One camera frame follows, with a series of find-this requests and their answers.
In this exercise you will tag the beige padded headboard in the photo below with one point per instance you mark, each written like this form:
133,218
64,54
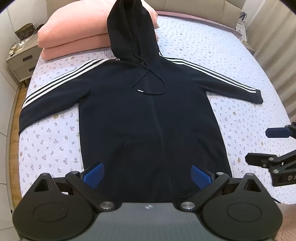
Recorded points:
185,4

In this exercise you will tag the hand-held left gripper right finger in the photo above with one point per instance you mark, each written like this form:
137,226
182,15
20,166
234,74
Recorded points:
200,176

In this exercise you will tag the dark navy striped hoodie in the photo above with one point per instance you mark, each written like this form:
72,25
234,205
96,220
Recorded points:
138,127

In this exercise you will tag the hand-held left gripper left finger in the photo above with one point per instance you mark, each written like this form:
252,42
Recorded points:
94,174

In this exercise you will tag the bed with floral sheet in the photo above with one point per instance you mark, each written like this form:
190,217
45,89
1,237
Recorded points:
231,60

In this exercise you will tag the white shopping bag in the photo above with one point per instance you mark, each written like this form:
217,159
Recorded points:
241,25

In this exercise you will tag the small metallic accessories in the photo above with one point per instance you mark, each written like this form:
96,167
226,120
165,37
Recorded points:
17,47

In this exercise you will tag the brown patterned bag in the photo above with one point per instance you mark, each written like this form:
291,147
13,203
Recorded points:
24,31

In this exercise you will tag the grey nightstand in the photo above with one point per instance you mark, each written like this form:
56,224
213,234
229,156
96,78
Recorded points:
22,62

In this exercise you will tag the pink pillow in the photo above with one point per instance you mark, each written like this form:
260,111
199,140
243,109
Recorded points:
76,49
76,30

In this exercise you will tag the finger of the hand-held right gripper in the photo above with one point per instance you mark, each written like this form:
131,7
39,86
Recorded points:
277,132
261,160

